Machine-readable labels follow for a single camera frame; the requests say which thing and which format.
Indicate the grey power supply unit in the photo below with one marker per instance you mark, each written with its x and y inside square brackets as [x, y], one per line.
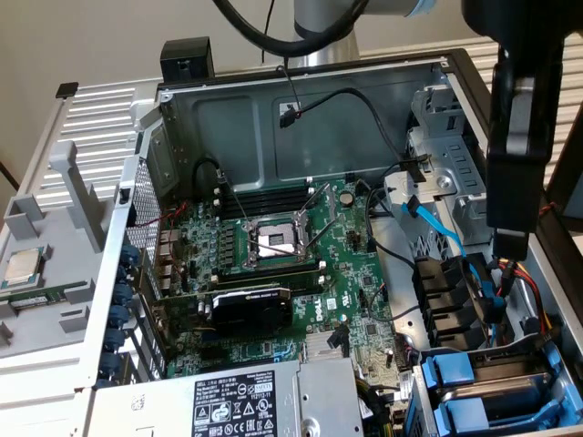
[159, 409]

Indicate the black RAM slot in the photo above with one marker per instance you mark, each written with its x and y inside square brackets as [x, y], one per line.
[309, 286]
[255, 195]
[255, 211]
[255, 206]
[255, 200]

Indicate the locking lever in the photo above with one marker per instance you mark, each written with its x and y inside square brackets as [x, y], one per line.
[316, 200]
[234, 200]

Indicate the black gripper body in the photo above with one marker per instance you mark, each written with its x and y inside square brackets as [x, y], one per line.
[524, 20]

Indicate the silver hard disk blue carrier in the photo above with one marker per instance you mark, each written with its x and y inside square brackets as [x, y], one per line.
[448, 369]

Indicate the silver finned heatsink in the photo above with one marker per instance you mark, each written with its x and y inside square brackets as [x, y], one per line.
[319, 346]

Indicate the black graphics card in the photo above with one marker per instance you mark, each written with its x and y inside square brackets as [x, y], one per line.
[250, 314]

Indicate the disk bay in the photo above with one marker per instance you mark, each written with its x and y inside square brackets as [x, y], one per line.
[501, 357]

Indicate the green RAM stick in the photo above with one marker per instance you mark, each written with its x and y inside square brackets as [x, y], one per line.
[41, 299]

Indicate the black box-shaped bracket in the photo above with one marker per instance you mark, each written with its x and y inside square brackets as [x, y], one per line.
[187, 54]

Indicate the CPU socket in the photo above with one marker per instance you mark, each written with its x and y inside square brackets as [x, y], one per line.
[273, 239]

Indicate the silver coin battery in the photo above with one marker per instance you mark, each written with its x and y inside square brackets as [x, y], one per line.
[347, 198]

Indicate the dark brown board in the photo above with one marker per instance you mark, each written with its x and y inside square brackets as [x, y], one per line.
[571, 182]

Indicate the open grey PC case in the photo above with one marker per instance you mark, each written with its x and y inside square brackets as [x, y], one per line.
[228, 136]

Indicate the grey plastic parts rack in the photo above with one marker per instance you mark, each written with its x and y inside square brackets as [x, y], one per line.
[59, 268]

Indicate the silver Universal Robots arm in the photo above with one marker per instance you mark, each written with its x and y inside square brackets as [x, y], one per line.
[337, 54]

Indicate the green Dell motherboard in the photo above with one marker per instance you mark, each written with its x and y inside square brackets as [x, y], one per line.
[341, 259]

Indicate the empty blue disk carrier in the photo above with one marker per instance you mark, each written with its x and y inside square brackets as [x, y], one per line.
[462, 414]

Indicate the silver CPU chip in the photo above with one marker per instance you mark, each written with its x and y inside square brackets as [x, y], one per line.
[20, 271]

